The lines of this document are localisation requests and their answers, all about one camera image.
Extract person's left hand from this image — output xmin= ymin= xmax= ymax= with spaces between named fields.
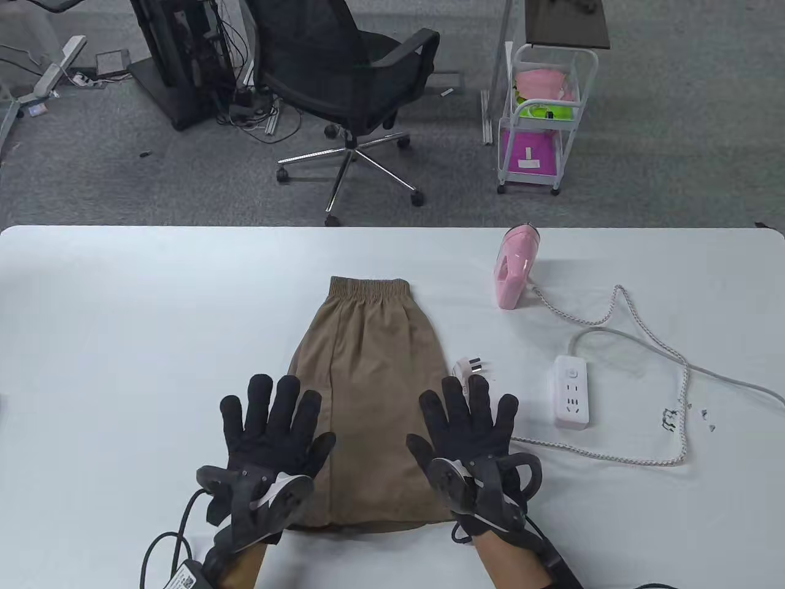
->
xmin=202 ymin=373 xmax=337 ymax=562

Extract magenta box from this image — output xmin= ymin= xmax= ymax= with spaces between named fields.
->
xmin=500 ymin=128 xmax=562 ymax=175

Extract black left hand tracker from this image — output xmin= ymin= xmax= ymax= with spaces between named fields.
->
xmin=196 ymin=465 xmax=315 ymax=553

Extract white rolling cart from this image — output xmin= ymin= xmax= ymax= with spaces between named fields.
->
xmin=497 ymin=42 xmax=599 ymax=197

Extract black hand tracker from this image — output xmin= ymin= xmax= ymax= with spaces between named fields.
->
xmin=196 ymin=465 xmax=315 ymax=553
xmin=426 ymin=453 xmax=543 ymax=534

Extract grey power strip cable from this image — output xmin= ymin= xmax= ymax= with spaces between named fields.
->
xmin=567 ymin=327 xmax=785 ymax=407

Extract person's right hand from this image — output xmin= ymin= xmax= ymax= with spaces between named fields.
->
xmin=406 ymin=375 xmax=533 ymax=539

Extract black right hand tracker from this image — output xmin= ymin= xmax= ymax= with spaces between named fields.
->
xmin=426 ymin=453 xmax=543 ymax=534

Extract person's left forearm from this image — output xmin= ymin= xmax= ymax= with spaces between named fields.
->
xmin=218 ymin=540 xmax=270 ymax=589

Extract white metal frame leg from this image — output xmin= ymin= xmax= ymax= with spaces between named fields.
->
xmin=480 ymin=0 xmax=515 ymax=146

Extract white desk foot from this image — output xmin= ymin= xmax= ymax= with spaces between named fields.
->
xmin=17 ymin=35 xmax=88 ymax=102

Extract black plain wrist box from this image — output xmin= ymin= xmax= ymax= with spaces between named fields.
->
xmin=540 ymin=537 xmax=583 ymax=589

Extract brown shorts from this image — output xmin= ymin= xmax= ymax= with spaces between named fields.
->
xmin=283 ymin=276 xmax=476 ymax=533

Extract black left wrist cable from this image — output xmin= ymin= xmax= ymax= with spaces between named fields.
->
xmin=140 ymin=488 xmax=206 ymax=589

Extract dark brown desk top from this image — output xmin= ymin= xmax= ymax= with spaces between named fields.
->
xmin=525 ymin=0 xmax=611 ymax=50

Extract black labelled wrist box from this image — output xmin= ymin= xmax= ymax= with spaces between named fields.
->
xmin=163 ymin=557 xmax=206 ymax=589

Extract black floor cable bundle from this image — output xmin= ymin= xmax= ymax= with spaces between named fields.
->
xmin=215 ymin=86 xmax=302 ymax=145

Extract grey flat box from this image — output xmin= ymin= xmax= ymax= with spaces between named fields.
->
xmin=95 ymin=50 xmax=132 ymax=79

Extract white braided iron cord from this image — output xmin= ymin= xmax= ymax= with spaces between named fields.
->
xmin=453 ymin=284 xmax=691 ymax=467

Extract white table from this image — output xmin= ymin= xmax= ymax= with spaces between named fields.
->
xmin=0 ymin=225 xmax=785 ymax=589

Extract black office chair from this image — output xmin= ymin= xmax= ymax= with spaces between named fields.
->
xmin=244 ymin=0 xmax=441 ymax=226

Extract pink electric iron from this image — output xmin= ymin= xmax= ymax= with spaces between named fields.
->
xmin=491 ymin=225 xmax=543 ymax=310

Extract green plastic item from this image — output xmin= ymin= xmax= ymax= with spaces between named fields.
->
xmin=515 ymin=92 xmax=574 ymax=120

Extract black equipment tower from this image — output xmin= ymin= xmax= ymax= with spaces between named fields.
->
xmin=128 ymin=0 xmax=246 ymax=133

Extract pink cloth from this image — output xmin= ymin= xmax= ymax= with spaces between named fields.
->
xmin=514 ymin=67 xmax=577 ymax=102

